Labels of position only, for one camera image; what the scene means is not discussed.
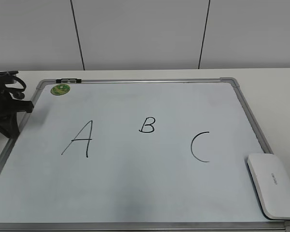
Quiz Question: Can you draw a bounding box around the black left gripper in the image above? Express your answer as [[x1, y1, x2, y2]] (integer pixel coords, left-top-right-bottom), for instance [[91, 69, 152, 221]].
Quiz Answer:
[[0, 72, 34, 139]]

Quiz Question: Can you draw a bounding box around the white magnetic whiteboard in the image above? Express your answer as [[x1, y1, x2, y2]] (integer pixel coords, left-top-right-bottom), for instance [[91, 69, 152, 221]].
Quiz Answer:
[[0, 78, 290, 232]]

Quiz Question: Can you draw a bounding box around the green round magnet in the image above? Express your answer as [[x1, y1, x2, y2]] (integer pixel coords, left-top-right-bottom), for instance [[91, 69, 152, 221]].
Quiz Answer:
[[51, 84, 70, 96]]

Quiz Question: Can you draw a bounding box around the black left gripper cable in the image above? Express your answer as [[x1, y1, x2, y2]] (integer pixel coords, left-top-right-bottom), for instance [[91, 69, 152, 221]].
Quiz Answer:
[[0, 70, 27, 100]]

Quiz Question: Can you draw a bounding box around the white rectangular board eraser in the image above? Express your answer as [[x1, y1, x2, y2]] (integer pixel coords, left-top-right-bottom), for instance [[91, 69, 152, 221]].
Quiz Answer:
[[247, 153, 290, 220]]

